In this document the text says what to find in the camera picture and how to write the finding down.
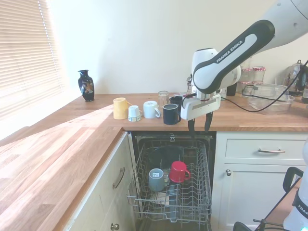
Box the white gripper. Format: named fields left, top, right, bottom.
left=180, top=94, right=221, bottom=134

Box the red speckled enamel mug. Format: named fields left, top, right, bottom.
left=169, top=161, right=191, bottom=183

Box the dark navy mug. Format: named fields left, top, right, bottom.
left=162, top=103, right=181, bottom=125

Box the black mug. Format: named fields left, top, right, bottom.
left=169, top=95, right=185, bottom=114

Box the white mug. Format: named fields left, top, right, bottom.
left=143, top=101, right=161, bottom=119

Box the black built-in dishwasher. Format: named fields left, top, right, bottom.
left=127, top=131, right=217, bottom=231

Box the grey ceramic mug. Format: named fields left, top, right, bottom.
left=148, top=167, right=166, bottom=193

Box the yellow mug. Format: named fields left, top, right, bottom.
left=113, top=97, right=132, bottom=120

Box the clear glass tumbler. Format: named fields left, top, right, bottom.
left=157, top=90, right=169, bottom=106

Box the black cylindrical container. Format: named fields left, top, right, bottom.
left=226, top=82, right=239, bottom=97

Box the glass jar red checked lid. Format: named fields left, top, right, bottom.
left=240, top=68, right=254, bottom=85
left=252, top=66, right=267, bottom=84

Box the small white patterned cup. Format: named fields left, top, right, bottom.
left=127, top=105, right=143, bottom=122

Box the clear plastic container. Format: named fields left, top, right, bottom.
left=242, top=83, right=295, bottom=115

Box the dark cutlery basket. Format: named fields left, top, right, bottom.
left=166, top=182, right=181, bottom=217

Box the white kitchen cabinet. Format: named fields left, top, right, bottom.
left=213, top=131, right=308, bottom=231
left=62, top=131, right=138, bottom=231

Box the glass kettle black lid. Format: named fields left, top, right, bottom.
left=285, top=60, right=308, bottom=97

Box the black painted vase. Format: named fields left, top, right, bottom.
left=77, top=69, right=95, bottom=103

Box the white window blind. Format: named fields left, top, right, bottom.
left=0, top=0, right=67, bottom=121

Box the wire dishwasher rack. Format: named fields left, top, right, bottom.
left=127, top=136, right=214, bottom=223

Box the metal drawer handle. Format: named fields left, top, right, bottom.
left=258, top=148, right=286, bottom=154

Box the black cable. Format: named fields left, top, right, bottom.
left=220, top=59, right=308, bottom=113

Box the curved metal cabinet handle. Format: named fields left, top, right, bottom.
left=112, top=167, right=126, bottom=189

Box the black camera stand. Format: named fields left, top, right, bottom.
left=232, top=167, right=304, bottom=231

